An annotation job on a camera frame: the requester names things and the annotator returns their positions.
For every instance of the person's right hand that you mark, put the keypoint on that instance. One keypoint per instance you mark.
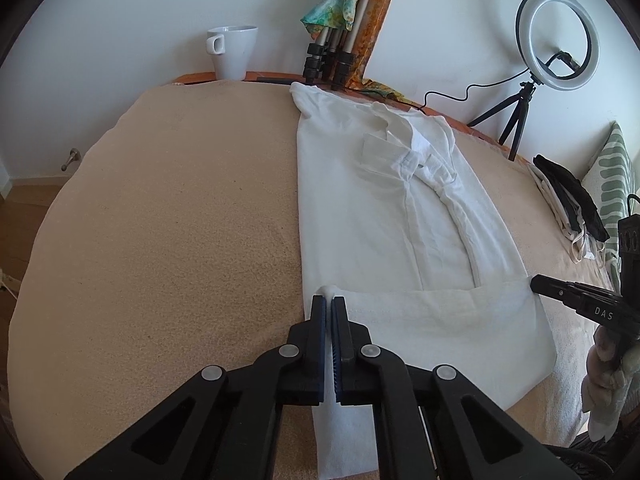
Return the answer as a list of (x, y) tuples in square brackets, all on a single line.
[(602, 390)]

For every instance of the black gooseneck phone holder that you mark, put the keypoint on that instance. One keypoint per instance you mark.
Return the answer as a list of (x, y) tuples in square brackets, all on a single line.
[(567, 59)]

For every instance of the black folded garment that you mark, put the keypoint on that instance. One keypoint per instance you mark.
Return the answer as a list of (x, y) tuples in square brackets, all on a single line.
[(575, 195)]

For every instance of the small black tripod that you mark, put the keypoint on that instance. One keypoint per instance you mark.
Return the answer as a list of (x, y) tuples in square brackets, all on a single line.
[(517, 120)]

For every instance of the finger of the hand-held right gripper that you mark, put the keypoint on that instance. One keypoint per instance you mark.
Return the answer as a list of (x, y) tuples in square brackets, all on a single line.
[(555, 289)]

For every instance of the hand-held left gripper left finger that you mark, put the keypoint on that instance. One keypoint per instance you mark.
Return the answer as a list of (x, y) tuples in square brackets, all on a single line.
[(314, 350)]

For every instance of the white t-shirt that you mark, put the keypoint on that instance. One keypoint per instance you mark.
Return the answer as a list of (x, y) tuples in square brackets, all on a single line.
[(360, 230)]

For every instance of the metal door stop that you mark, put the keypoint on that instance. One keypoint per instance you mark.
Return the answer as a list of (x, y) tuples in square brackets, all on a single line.
[(72, 157)]

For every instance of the grey folded tripod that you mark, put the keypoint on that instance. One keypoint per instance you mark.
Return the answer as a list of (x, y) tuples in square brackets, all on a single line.
[(342, 50)]

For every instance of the orange scarf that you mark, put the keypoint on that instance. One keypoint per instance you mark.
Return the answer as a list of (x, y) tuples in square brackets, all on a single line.
[(377, 15)]

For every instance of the beige blanket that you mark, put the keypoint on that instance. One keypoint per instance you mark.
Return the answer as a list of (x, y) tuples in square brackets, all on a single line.
[(175, 240)]

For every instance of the black and white clothes pile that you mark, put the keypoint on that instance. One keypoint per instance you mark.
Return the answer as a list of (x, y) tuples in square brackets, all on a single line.
[(565, 220)]

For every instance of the green striped pillow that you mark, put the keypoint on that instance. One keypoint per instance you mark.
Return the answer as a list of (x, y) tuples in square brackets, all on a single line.
[(612, 185)]

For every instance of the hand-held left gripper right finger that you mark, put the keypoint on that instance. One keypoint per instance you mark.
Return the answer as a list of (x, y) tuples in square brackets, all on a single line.
[(345, 350)]

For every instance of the white mug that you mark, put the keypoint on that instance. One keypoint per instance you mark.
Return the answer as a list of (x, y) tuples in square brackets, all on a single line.
[(234, 55)]

